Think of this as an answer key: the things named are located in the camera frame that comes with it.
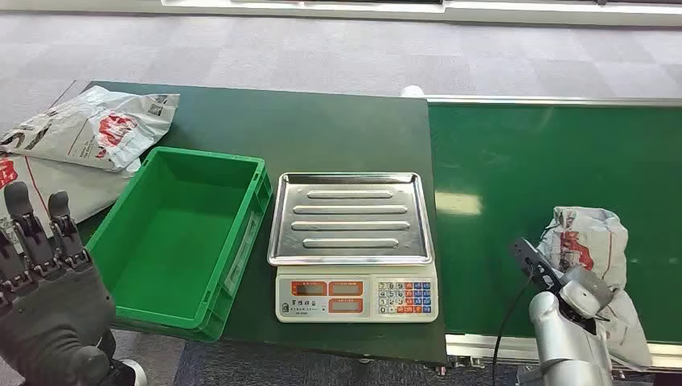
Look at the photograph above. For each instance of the white conveyor roller end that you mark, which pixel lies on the white conveyor roller end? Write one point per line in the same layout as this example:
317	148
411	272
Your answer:
413	91

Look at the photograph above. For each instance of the white electronic scale base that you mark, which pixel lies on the white electronic scale base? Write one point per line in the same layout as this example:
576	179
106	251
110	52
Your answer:
351	298

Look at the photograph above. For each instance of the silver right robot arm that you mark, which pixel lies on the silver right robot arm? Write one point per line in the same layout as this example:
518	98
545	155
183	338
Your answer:
567	341

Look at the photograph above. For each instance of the green conveyor belt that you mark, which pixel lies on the green conveyor belt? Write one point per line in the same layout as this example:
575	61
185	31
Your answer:
533	176

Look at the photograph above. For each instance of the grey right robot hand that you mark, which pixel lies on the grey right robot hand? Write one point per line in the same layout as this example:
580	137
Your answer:
535	265

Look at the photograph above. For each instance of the flat white poly mailer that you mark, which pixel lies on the flat white poly mailer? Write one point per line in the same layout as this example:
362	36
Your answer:
80	192

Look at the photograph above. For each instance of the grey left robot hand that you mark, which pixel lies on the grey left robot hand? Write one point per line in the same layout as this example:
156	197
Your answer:
53	325

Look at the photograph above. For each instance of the stainless steel scale tray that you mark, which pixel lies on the stainless steel scale tray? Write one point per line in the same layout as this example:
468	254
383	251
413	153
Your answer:
349	218

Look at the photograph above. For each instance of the dark green table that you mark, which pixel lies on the dark green table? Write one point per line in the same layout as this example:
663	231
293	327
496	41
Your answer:
319	133

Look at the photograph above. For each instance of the white poly mailer package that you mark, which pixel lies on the white poly mailer package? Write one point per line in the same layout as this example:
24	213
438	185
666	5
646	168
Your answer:
589	242

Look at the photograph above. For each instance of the white red-print poly mailer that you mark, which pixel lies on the white red-print poly mailer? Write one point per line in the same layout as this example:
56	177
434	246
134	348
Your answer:
101	130

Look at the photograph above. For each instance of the green plastic crate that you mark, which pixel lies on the green plastic crate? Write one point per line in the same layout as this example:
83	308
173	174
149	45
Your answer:
176	250

